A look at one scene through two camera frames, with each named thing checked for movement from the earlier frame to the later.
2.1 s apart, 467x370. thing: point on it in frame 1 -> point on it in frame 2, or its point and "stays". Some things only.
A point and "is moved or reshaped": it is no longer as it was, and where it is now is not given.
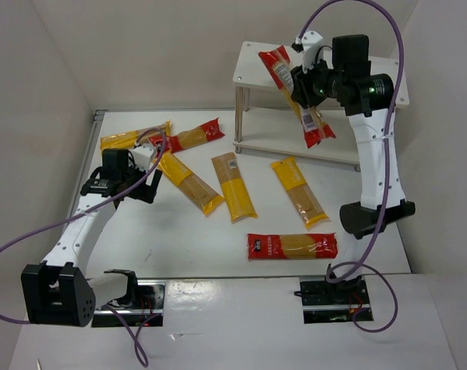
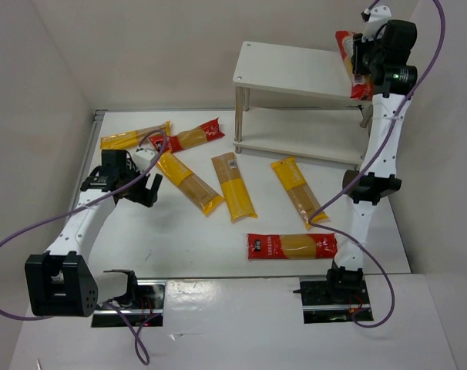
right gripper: (302, 87) -> (358, 56)
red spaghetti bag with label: (310, 120) is moved or reshaped
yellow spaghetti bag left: (199, 192) stays
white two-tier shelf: (267, 119) stays
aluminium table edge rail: (85, 159) stays
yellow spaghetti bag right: (305, 200) stays
